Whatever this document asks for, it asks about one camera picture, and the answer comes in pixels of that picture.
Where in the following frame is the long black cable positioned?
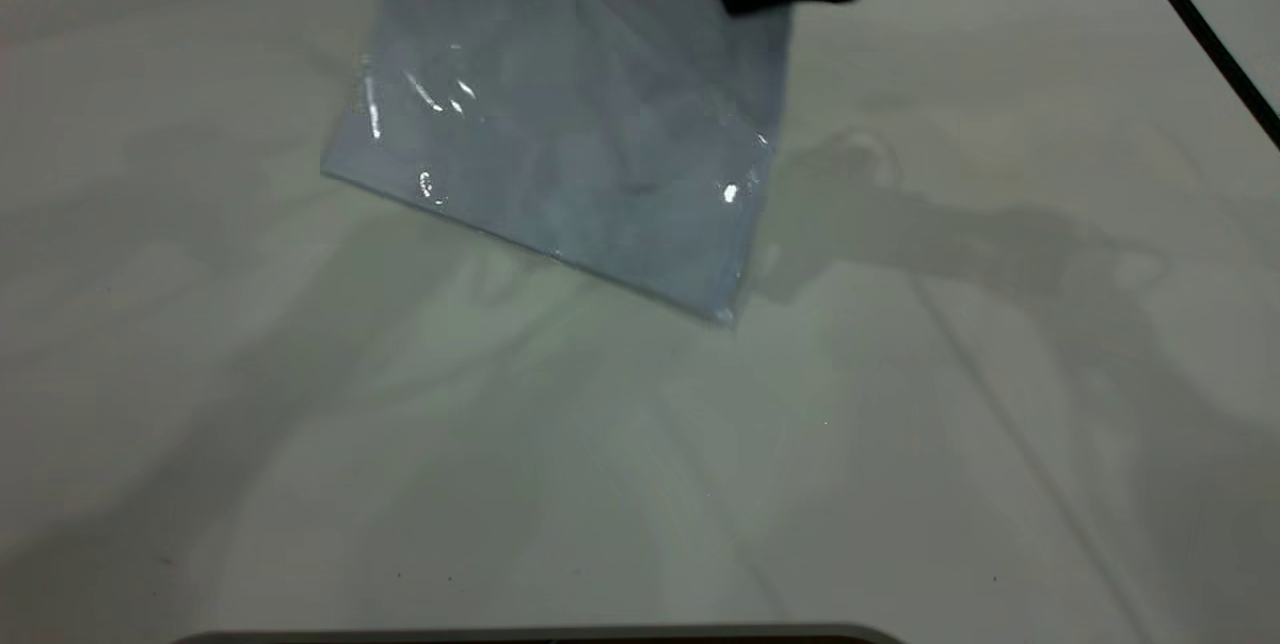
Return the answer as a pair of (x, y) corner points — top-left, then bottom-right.
(1115, 0), (1280, 150)

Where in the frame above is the clear plastic zip bag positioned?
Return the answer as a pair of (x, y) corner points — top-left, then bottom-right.
(320, 0), (798, 327)

